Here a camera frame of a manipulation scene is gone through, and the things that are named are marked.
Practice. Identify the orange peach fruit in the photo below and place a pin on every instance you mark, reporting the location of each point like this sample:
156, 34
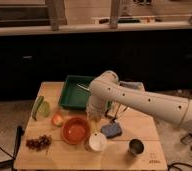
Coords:
57, 120

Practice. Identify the metal cup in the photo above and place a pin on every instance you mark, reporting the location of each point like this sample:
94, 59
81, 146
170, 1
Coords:
136, 147

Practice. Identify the silver spoon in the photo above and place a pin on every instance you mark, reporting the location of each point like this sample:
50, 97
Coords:
122, 112

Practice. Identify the red bowl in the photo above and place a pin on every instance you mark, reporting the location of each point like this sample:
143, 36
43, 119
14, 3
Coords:
75, 130

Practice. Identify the white cup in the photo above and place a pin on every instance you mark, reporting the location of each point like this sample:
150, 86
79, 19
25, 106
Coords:
97, 142

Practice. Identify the green plastic tray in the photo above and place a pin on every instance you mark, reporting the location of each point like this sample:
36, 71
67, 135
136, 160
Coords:
72, 96

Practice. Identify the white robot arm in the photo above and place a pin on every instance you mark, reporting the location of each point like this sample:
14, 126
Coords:
106, 87

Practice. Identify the white dish brush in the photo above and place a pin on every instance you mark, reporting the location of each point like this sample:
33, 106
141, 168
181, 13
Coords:
83, 87

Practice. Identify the blue sponge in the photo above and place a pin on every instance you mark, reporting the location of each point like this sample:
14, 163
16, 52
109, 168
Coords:
111, 130

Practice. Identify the bunch of dark grapes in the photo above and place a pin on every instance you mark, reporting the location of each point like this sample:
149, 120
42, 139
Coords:
40, 143

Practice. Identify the yellow banana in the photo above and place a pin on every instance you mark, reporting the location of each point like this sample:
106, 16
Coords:
94, 126

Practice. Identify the purple crumpled cloth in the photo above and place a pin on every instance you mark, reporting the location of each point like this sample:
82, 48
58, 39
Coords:
133, 85

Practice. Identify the light green vegetable piece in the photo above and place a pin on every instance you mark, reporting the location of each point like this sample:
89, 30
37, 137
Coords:
44, 109

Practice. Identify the green cucumber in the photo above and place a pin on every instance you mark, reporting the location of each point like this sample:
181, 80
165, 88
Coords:
36, 106

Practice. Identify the small brown box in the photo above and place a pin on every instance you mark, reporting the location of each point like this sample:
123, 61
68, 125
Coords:
113, 110

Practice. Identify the wooden folding table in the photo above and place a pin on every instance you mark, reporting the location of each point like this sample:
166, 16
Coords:
115, 157

